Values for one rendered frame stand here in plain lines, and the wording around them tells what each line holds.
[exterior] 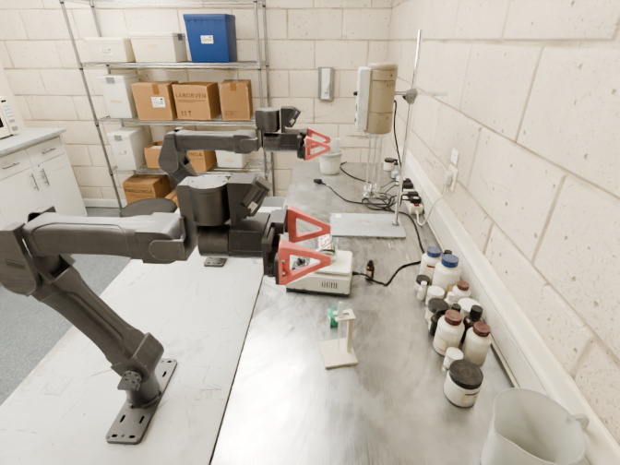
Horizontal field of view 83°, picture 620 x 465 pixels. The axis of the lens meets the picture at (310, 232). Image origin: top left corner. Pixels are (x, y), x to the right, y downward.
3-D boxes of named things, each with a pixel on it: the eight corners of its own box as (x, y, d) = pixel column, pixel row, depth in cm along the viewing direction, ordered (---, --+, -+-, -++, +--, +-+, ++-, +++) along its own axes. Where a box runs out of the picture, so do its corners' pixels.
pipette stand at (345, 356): (325, 369, 83) (326, 328, 77) (318, 343, 90) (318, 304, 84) (357, 363, 84) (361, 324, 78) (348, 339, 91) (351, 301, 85)
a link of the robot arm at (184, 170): (237, 221, 126) (178, 142, 113) (232, 231, 120) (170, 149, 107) (222, 229, 128) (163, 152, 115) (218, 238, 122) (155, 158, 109)
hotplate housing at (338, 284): (284, 291, 109) (283, 269, 105) (293, 267, 120) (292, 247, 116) (356, 298, 105) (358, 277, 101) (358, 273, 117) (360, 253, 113)
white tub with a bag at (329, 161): (323, 166, 214) (324, 131, 204) (345, 170, 209) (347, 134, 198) (313, 173, 203) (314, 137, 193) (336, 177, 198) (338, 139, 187)
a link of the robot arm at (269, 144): (284, 127, 109) (262, 126, 109) (282, 131, 104) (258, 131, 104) (284, 149, 112) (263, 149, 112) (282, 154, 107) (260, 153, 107)
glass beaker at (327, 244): (322, 254, 112) (322, 231, 107) (340, 258, 109) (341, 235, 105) (312, 265, 106) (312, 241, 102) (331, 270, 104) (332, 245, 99)
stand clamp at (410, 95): (374, 103, 122) (375, 88, 119) (371, 99, 132) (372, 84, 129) (447, 104, 121) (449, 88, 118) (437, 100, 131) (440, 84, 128)
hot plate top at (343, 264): (309, 271, 104) (309, 268, 104) (315, 250, 114) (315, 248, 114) (350, 275, 102) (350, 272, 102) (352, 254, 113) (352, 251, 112)
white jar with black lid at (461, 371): (437, 393, 77) (443, 371, 74) (452, 375, 81) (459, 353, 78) (467, 414, 73) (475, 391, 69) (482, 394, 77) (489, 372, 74)
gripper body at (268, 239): (282, 209, 58) (238, 208, 59) (274, 240, 49) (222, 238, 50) (283, 243, 61) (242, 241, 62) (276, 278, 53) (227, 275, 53)
